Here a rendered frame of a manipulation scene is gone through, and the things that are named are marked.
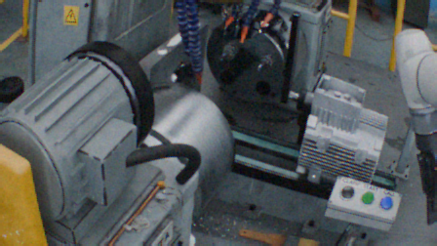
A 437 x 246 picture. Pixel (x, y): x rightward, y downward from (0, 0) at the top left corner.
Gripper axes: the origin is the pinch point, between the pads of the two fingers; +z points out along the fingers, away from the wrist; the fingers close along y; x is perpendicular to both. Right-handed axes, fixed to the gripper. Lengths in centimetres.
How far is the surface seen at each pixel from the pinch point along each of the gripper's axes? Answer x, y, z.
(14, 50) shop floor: 171, 317, -75
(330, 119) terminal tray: 17.3, 24.1, -22.7
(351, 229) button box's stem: 20.9, 6.4, -2.6
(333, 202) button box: 25.2, 3.4, -12.6
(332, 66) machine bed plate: -15, 117, -16
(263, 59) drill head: 23, 54, -35
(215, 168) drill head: 44, 10, -25
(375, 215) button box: 17.3, -1.4, -7.6
